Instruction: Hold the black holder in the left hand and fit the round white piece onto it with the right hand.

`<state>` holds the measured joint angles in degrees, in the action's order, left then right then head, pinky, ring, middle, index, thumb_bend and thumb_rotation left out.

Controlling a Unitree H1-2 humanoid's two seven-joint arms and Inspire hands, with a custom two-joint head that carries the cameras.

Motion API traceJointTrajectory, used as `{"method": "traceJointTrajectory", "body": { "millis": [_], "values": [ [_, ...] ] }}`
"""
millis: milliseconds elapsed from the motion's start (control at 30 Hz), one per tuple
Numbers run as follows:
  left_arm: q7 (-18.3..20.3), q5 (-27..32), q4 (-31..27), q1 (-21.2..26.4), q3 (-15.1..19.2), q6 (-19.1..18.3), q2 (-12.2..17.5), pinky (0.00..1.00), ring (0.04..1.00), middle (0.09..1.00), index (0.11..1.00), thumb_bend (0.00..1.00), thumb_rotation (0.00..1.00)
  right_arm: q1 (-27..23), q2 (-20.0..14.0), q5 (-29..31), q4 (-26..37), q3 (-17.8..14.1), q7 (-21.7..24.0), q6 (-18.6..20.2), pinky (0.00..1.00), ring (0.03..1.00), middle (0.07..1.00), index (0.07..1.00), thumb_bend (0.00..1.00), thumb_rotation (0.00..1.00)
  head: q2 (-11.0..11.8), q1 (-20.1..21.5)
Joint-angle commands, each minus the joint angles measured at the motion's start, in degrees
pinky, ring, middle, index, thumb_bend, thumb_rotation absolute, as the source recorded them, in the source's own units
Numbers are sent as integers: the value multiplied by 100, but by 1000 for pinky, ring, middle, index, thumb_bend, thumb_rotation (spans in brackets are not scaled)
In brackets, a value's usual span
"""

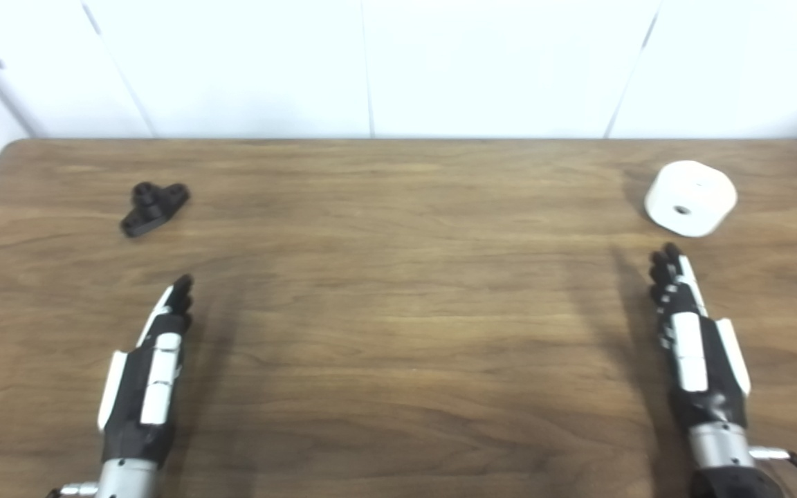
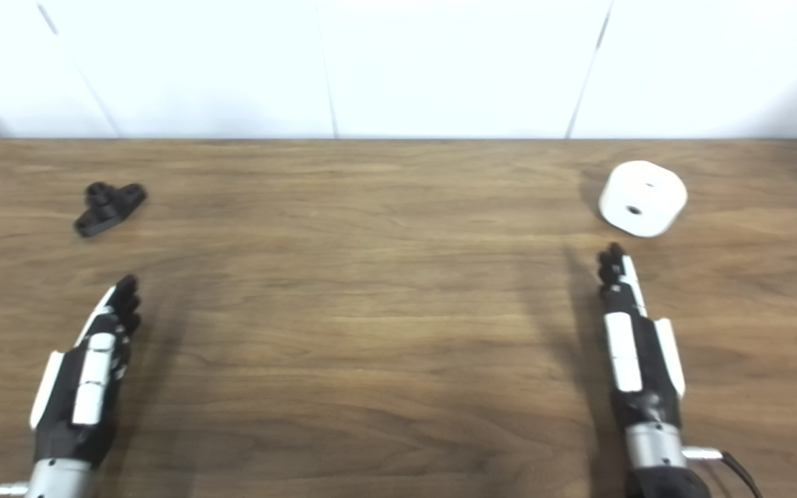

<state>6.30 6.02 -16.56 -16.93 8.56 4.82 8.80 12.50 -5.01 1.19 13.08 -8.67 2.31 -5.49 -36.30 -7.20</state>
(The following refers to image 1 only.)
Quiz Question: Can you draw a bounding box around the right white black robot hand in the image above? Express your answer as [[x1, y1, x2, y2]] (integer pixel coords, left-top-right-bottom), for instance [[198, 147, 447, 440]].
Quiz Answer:
[[648, 242, 753, 433]]

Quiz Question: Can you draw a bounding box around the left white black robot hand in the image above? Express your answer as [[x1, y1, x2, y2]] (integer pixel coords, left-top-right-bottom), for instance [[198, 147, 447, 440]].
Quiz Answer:
[[97, 274, 195, 468]]

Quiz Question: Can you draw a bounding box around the round white piece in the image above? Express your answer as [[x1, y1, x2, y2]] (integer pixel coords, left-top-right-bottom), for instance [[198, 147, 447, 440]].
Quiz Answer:
[[644, 160, 738, 238]]

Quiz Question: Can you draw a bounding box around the black flanged holder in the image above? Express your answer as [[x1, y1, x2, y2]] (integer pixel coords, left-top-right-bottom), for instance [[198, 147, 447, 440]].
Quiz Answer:
[[120, 181, 190, 239]]

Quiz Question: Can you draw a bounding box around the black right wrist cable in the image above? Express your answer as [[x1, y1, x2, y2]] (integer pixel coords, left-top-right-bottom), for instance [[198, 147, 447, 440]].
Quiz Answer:
[[750, 447, 797, 498]]

